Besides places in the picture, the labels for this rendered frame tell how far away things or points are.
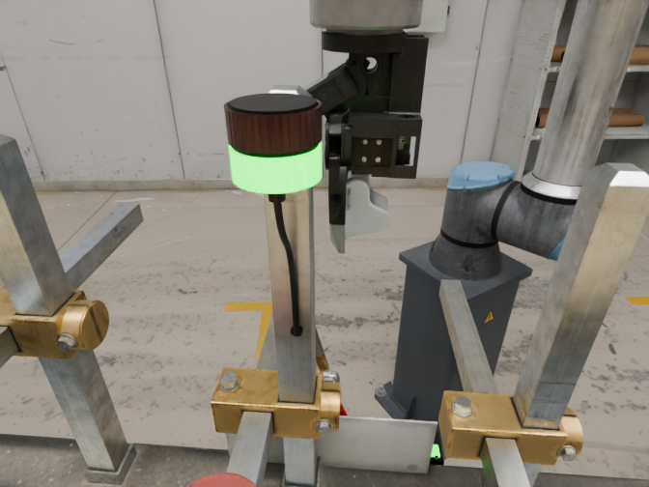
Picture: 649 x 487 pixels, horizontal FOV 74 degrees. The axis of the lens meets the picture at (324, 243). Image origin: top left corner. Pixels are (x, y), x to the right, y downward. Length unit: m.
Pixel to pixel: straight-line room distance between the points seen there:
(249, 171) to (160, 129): 2.96
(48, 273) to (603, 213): 0.48
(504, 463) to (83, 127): 3.23
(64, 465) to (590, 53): 1.06
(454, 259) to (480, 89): 2.15
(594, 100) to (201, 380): 1.46
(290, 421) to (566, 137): 0.76
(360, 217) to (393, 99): 0.11
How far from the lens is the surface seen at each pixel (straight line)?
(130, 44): 3.16
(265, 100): 0.28
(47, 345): 0.51
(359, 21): 0.35
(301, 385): 0.45
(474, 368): 0.57
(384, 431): 0.57
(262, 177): 0.26
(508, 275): 1.22
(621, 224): 0.39
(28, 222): 0.46
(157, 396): 1.72
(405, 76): 0.38
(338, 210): 0.40
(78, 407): 0.58
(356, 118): 0.37
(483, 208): 1.08
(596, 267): 0.40
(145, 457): 0.68
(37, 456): 0.75
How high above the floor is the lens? 1.24
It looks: 30 degrees down
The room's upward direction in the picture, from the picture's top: straight up
